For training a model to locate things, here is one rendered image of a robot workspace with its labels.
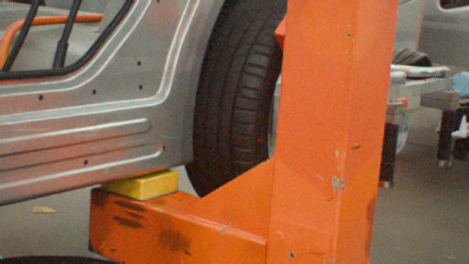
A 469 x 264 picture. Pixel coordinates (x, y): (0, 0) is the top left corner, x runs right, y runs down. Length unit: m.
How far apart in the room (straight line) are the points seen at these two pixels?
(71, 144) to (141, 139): 0.21
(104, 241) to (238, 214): 0.40
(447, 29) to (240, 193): 3.02
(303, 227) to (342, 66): 0.33
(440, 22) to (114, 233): 2.99
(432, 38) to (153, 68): 2.93
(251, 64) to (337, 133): 0.49
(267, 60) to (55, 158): 0.58
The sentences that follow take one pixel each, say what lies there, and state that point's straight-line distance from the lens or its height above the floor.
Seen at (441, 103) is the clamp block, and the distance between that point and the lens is 2.22.
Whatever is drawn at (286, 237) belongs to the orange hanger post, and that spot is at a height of 0.71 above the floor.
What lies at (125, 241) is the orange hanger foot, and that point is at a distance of 1.95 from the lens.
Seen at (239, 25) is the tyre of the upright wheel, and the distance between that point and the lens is 2.07.
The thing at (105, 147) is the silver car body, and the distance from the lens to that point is 1.78.
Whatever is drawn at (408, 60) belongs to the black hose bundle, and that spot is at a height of 1.02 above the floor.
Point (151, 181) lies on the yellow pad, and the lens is 1.92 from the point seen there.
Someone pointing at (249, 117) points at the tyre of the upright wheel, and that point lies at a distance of 1.95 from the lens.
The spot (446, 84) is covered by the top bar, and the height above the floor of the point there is 0.96.
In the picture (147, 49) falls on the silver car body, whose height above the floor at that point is 1.03.
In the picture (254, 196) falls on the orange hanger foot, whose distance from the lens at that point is 1.71.
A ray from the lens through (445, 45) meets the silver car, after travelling 4.64.
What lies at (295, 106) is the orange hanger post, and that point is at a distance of 1.59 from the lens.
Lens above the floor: 1.23
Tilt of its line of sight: 12 degrees down
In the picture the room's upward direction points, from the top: 4 degrees clockwise
